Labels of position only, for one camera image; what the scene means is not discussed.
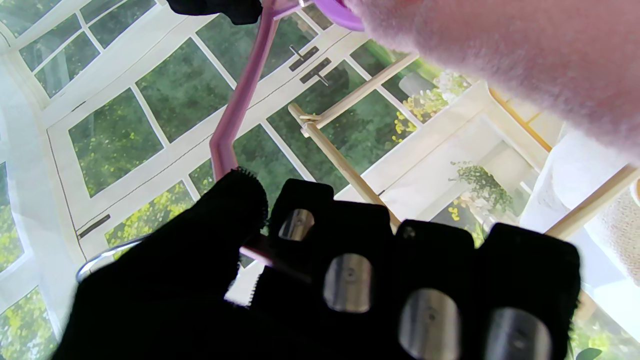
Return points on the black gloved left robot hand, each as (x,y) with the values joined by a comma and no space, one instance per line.
(175,300)

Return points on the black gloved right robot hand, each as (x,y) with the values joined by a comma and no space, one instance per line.
(225,6)

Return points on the pink hanger with metal hook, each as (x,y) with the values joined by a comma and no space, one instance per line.
(245,95)

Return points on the purple plastic clothes peg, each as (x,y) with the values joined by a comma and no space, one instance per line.
(340,12)

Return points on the pink square towel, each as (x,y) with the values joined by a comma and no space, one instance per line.
(525,55)

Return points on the printed garden room backdrop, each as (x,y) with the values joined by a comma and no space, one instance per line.
(115,135)

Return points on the wooden tabletop drying rack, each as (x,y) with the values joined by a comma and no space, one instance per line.
(340,160)

